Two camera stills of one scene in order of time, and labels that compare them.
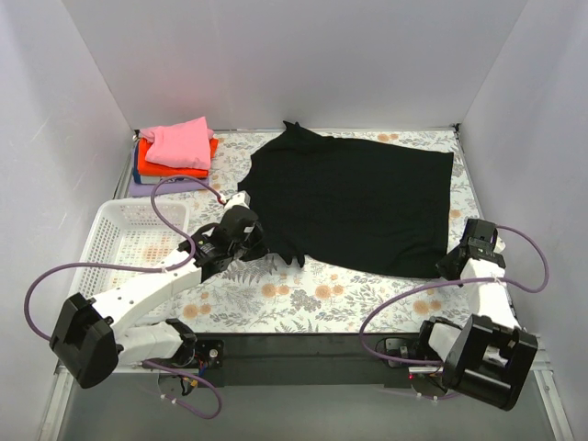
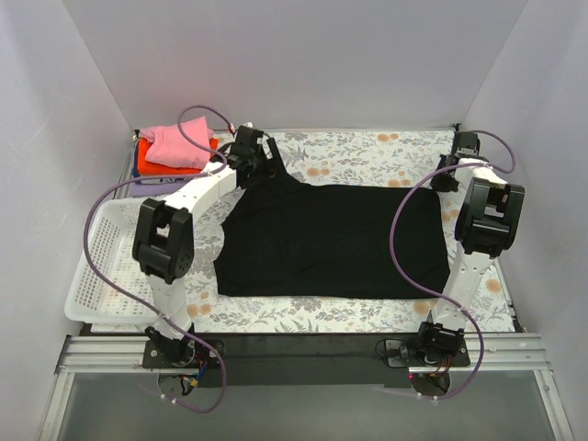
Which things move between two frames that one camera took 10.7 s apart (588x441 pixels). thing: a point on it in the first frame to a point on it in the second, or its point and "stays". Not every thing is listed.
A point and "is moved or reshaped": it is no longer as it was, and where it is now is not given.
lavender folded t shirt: x=179 y=186 stays
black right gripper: x=451 y=265 to x=445 y=181
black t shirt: x=352 y=205 is moved or reshaped
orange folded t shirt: x=144 y=168 stays
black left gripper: x=257 y=240 to x=256 y=159
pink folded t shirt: x=182 y=144 stays
